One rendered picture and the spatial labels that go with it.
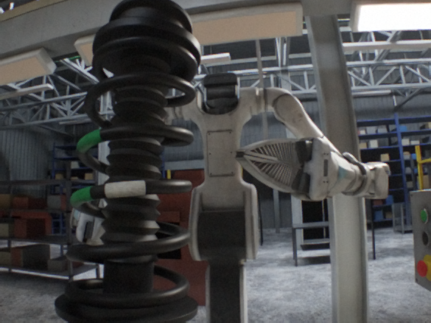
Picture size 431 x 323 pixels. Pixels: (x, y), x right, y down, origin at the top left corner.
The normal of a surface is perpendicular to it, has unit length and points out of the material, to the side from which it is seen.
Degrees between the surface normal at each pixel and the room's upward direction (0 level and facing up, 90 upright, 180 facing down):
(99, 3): 90
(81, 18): 90
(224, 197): 89
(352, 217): 90
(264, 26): 154
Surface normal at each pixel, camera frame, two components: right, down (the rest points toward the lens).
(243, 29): -0.04, 0.80
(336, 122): -0.17, -0.17
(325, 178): 0.63, -0.06
